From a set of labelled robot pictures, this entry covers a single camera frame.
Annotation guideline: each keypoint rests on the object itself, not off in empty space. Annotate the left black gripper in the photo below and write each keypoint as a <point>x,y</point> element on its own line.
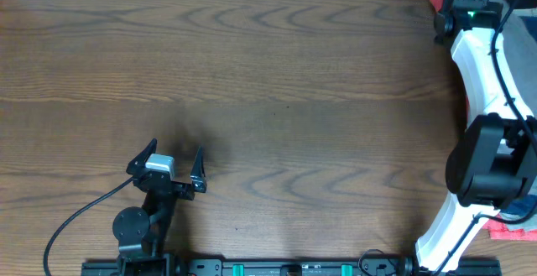
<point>166,184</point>

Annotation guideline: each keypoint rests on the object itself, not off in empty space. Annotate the grey shorts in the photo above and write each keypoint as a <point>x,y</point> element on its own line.
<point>520,49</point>

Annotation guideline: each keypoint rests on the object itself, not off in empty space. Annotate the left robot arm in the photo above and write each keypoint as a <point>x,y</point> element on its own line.
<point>141,231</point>

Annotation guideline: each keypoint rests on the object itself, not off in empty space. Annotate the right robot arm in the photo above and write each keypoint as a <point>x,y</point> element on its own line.
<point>494,161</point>

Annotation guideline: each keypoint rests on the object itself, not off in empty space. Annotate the red printed shirt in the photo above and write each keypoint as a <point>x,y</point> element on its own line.
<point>497,230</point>

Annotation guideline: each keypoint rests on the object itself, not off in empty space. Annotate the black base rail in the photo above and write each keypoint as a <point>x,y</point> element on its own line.
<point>374,266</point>

